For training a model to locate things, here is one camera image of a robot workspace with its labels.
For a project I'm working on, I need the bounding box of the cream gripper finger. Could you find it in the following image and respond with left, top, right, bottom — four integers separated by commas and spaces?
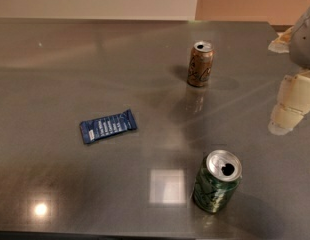
268, 69, 310, 135
268, 27, 293, 54

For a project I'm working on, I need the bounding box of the green soda can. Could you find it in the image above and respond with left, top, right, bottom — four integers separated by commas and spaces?
192, 150, 242, 214

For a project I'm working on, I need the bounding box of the orange soda can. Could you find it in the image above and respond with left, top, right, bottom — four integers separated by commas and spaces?
187, 40, 214, 87

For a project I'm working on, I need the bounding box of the blue snack bar wrapper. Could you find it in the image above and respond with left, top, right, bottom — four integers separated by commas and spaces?
80, 109, 137, 144

